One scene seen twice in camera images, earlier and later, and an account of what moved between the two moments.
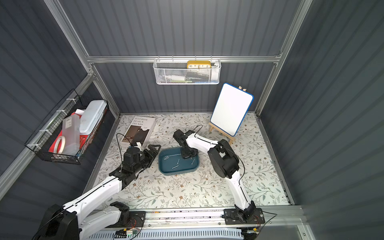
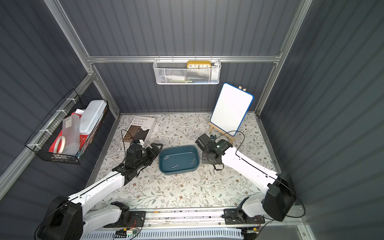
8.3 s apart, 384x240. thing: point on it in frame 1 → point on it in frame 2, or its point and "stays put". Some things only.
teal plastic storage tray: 171,162 stays put
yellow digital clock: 199,64 stays put
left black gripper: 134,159 stays put
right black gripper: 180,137 → 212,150
